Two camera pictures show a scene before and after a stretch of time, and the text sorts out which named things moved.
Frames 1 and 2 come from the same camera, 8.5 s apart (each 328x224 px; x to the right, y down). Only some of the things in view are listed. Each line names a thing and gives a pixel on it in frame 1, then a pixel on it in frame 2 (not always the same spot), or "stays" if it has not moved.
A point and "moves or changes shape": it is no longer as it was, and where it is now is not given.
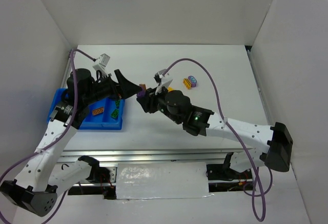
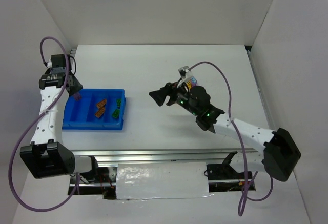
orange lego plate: x=98 y=111 → x=101 y=104
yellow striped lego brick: x=187 y=83 stays
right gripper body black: x=146 y=101 → x=168 y=95
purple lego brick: x=142 y=94 moves or changes shape
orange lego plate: x=143 y=85 → x=100 y=112
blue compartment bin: x=106 y=114 stays
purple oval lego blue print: x=192 y=81 stays
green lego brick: x=115 y=114 stays
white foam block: x=175 y=180 stays
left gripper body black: x=114 y=85 → x=73 y=85
